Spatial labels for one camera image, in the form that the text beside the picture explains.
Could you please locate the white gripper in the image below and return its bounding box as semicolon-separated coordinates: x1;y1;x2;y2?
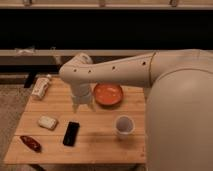
70;84;95;113

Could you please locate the white plastic bottle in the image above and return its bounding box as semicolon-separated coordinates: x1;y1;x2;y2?
31;74;52;100

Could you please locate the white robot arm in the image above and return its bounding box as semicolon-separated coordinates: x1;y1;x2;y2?
59;49;213;171

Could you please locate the orange bowl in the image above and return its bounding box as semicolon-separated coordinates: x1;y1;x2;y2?
93;83;123;106

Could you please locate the black phone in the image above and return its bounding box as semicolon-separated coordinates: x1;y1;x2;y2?
63;122;80;146

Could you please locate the wooden table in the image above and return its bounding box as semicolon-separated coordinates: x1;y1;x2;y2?
4;78;146;164

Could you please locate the white paper cup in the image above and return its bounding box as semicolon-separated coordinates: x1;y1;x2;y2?
114;115;135;140

